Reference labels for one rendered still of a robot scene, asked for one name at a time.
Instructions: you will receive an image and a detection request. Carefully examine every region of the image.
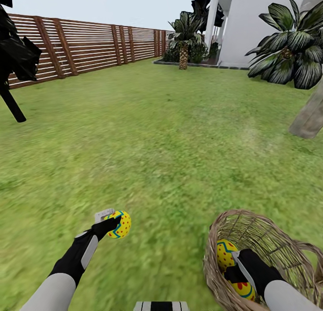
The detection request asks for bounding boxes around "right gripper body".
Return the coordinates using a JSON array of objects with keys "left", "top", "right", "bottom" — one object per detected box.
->
[{"left": 226, "top": 265, "right": 248, "bottom": 283}]

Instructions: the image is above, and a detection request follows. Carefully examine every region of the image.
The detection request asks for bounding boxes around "easter egg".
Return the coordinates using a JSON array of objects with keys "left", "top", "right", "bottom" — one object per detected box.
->
[
  {"left": 228, "top": 280, "right": 256, "bottom": 302},
  {"left": 217, "top": 238, "right": 239, "bottom": 271},
  {"left": 104, "top": 211, "right": 131, "bottom": 239}
]

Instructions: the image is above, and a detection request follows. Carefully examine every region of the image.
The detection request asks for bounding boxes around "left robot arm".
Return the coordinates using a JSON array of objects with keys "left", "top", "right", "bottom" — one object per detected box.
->
[{"left": 18, "top": 208, "right": 122, "bottom": 311}]

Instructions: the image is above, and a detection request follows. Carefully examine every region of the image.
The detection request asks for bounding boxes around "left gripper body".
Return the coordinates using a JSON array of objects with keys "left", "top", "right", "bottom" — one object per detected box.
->
[{"left": 92, "top": 217, "right": 117, "bottom": 237}]

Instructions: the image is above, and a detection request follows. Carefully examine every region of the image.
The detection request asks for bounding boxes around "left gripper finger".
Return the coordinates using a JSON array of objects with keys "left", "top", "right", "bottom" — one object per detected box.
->
[{"left": 115, "top": 216, "right": 122, "bottom": 225}]

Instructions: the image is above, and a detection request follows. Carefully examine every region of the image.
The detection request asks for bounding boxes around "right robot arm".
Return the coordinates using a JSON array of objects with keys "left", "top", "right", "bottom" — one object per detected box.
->
[{"left": 223, "top": 248, "right": 323, "bottom": 311}]

